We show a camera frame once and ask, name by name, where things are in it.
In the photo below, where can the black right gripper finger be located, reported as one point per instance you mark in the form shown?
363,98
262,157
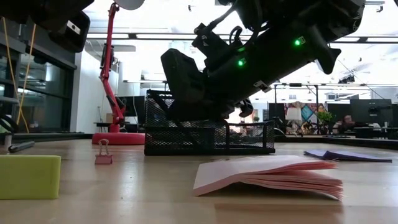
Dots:
183,84

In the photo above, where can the red desk lamp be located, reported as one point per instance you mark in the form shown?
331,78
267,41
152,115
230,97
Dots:
116,138

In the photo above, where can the green potted plant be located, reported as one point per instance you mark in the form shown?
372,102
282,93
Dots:
325,118

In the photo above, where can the black marker pen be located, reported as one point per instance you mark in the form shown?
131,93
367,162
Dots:
21,146

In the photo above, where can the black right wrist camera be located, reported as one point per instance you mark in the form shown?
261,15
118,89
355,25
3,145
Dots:
211,43

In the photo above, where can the black wall television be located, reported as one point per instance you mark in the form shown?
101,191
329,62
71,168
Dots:
135,105

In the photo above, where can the pink sticky note pad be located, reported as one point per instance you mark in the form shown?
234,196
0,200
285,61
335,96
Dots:
248,174

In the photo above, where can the white lampshade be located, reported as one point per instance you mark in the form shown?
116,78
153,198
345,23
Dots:
293,113

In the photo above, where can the colourful wall art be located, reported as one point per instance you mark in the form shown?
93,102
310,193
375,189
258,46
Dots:
311,112

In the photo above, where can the pink binder clip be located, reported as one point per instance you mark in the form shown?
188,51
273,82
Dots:
103,159

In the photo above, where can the black monitor on arm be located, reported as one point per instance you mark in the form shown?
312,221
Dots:
371,109

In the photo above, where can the white light strip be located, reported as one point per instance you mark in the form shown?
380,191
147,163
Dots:
168,36

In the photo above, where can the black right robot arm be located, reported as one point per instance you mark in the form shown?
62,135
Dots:
335,15

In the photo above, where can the black monitor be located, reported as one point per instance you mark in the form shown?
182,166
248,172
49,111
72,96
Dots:
337,109

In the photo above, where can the black mesh desk organizer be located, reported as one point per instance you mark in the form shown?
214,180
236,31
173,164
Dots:
186,140

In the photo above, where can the person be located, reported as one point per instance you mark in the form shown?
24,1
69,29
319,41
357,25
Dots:
346,119

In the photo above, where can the black metal gantry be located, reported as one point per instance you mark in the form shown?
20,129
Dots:
295,84

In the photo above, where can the green sticky note block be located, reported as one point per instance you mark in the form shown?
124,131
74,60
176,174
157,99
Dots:
29,177

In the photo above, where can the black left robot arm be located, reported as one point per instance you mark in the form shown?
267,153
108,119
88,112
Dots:
31,7

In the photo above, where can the black aluminium rig frame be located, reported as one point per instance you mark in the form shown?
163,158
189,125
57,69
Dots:
357,141

